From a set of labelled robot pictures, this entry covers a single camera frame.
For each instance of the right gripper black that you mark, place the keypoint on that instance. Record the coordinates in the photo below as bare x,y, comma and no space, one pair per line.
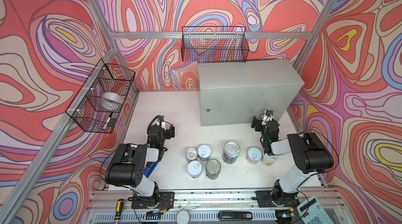
257,123

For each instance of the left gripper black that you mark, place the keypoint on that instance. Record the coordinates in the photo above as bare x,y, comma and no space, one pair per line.
169,131

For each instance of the small orange-label can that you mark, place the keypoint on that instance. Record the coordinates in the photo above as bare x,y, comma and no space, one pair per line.
191,154

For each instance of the large blue-label can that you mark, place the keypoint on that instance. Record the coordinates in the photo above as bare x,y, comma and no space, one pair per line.
231,152

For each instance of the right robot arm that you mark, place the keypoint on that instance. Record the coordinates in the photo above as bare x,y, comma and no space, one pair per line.
310,157

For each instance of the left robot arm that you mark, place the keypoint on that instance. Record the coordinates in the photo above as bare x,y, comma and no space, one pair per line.
127,167

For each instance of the pink-label can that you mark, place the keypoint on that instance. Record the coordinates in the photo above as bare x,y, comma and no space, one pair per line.
254,155

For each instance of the yellow-label can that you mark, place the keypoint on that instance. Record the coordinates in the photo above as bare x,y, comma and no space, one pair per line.
268,160

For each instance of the blue stapler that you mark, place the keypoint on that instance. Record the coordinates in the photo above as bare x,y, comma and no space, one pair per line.
149,168

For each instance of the teal can rear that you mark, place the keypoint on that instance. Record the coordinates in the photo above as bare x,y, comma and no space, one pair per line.
204,153

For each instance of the teal can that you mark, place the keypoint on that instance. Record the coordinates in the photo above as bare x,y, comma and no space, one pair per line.
194,169
204,153

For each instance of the teal can front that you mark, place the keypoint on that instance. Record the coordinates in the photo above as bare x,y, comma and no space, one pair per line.
194,169

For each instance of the grey metal cabinet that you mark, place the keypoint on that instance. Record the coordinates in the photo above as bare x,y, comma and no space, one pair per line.
234,93

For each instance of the chopped tomato can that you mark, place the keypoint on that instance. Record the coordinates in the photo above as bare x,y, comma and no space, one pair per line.
213,168

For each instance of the yellow black screwdriver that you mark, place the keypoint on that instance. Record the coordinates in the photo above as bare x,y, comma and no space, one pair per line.
118,211

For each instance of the green circuit board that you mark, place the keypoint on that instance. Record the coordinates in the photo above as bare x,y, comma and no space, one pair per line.
154,215

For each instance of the teal calculator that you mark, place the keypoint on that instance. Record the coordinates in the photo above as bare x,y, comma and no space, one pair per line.
311,212

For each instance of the black barcode device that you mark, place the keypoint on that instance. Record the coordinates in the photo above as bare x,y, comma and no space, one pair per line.
234,215

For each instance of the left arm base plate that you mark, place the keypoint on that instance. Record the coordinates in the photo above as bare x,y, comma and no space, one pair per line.
161,201

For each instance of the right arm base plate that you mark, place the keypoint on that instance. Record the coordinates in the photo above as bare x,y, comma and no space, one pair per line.
269,198

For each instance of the left black wire basket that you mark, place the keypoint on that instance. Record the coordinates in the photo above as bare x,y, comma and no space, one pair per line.
85,111

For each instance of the black wire basket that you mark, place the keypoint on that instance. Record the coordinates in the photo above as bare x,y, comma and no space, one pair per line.
85,111
214,44

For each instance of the back black wire basket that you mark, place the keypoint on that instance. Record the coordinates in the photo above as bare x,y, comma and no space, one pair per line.
214,44

